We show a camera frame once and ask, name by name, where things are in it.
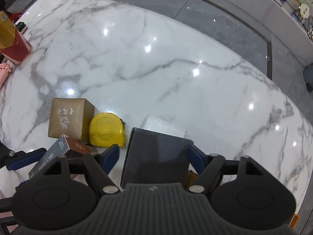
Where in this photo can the tea bottle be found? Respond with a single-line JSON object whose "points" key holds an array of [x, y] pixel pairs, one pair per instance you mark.
{"points": [[12, 46]]}

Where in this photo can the grey trash can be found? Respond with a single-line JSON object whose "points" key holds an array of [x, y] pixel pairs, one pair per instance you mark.
{"points": [[308, 77]]}

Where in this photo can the pink selfie stick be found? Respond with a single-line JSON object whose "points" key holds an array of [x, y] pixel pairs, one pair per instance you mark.
{"points": [[3, 73]]}

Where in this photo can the yellow tape measure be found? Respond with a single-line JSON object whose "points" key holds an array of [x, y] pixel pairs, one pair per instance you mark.
{"points": [[106, 129]]}

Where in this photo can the grey card box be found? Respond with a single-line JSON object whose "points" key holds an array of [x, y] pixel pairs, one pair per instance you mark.
{"points": [[52, 151]]}

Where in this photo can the white marble tv cabinet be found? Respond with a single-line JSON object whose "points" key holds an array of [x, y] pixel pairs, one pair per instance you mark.
{"points": [[281, 24]]}

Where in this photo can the black long box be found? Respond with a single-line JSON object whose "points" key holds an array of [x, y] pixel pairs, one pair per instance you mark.
{"points": [[20, 27]]}

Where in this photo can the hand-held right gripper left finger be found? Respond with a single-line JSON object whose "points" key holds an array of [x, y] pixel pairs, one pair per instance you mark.
{"points": [[110, 158]]}

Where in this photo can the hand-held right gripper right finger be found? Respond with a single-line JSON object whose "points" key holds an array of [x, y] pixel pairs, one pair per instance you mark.
{"points": [[196, 159]]}

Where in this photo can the white flat box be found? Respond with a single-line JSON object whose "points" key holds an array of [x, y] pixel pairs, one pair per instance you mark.
{"points": [[161, 127]]}

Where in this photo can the pink garment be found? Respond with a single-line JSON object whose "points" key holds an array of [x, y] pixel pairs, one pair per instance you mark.
{"points": [[5, 216]]}

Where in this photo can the brown leather item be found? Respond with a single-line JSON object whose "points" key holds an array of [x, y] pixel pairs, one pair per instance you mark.
{"points": [[192, 180]]}

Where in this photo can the white round fan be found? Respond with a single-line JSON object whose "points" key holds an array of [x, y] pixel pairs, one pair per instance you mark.
{"points": [[305, 9]]}

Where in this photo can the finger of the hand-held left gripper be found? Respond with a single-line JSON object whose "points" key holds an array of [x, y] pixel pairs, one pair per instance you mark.
{"points": [[27, 158]]}

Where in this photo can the brown gift box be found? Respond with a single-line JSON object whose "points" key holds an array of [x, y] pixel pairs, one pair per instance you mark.
{"points": [[68, 120]]}

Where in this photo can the red-brown small box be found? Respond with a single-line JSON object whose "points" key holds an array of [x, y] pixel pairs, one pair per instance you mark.
{"points": [[78, 146]]}

